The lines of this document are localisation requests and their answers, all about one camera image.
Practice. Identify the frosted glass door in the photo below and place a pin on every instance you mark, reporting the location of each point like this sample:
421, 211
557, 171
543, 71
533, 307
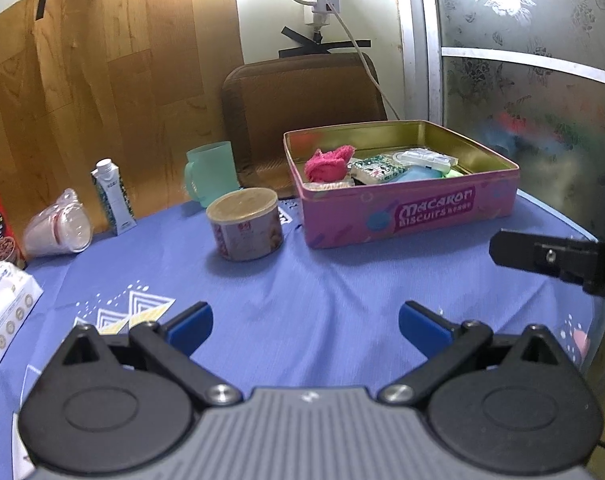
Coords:
532, 85

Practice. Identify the white tissue pack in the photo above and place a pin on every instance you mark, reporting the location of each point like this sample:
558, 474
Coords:
5, 305

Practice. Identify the light green soft pad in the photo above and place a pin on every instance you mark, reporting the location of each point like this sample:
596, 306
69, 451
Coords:
455, 172

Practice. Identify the light blue pouch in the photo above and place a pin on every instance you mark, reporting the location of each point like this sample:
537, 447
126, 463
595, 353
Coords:
417, 176

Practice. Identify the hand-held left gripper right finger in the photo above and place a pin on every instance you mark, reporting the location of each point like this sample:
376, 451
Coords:
421, 327

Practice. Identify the green patterned packet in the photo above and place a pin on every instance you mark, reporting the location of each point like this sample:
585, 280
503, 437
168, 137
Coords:
377, 170

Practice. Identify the green plastic cup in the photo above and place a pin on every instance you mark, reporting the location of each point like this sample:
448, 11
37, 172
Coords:
210, 172

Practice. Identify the blue tablecloth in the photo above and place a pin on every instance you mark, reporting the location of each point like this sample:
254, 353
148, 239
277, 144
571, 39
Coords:
307, 285

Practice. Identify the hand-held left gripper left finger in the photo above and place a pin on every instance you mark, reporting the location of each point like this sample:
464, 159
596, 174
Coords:
192, 324

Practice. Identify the clear plastic case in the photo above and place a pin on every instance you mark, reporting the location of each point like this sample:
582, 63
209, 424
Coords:
427, 158

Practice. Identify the pink tin box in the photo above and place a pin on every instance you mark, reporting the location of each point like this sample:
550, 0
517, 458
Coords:
432, 210

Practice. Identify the brown chair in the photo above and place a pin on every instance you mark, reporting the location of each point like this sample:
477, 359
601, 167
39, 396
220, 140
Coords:
302, 115

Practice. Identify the pink towel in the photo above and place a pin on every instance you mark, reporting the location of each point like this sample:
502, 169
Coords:
327, 165

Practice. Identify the crossed black tape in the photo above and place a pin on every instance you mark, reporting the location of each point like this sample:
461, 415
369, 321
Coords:
307, 47

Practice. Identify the round food can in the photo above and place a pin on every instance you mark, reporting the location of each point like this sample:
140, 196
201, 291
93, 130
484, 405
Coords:
245, 225

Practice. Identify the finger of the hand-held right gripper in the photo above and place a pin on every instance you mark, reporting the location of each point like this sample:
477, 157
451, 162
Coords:
532, 255

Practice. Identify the white drink carton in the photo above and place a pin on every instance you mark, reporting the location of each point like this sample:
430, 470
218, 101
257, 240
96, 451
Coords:
113, 200

